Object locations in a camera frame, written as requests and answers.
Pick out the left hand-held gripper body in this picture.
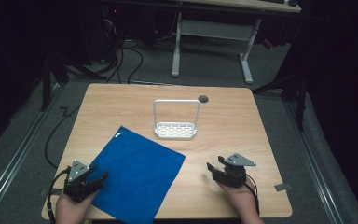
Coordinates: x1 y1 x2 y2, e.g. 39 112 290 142
62 159 99 203

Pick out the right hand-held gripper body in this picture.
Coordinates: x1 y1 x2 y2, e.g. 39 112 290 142
212 152 257 189

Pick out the person's left hand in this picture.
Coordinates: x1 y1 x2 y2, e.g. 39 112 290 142
55 189 99 224

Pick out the person's right hand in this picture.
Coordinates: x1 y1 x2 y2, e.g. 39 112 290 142
216 181 266 224

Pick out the blue cloth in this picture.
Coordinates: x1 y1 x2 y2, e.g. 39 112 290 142
87 125 186 224

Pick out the grey tape piece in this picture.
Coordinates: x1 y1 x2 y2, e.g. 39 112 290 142
273 182 293 192

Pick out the black metal stand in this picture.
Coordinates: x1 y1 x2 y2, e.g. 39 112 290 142
39 50 108 112
251 60 310 133

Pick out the white-framed wooden desk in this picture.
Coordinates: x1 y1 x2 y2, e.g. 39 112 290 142
171 0 303 85

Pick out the dark computer tower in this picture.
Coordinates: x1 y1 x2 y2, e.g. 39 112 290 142
99 4 129 64

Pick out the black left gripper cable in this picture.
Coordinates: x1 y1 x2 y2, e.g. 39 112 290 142
46 167 72 224

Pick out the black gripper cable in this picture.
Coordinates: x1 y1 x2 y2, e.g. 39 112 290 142
46 167 72 224
243 174 261 217

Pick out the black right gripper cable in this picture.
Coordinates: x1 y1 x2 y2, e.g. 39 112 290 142
243 174 261 217

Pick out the white rack with tall handle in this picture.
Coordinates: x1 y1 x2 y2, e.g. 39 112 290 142
152 98 202 140

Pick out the aluminium floor rail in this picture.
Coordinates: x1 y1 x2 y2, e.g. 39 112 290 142
0 83 63 224
282 99 345 224

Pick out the black floor cable bundle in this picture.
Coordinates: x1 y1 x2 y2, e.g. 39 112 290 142
101 18 145 85

